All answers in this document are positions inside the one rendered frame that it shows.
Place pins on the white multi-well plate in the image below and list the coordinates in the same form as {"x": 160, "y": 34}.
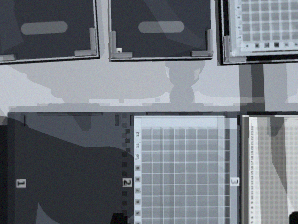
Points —
{"x": 269, "y": 168}

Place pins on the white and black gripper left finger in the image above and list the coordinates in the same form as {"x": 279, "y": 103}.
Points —
{"x": 118, "y": 218}

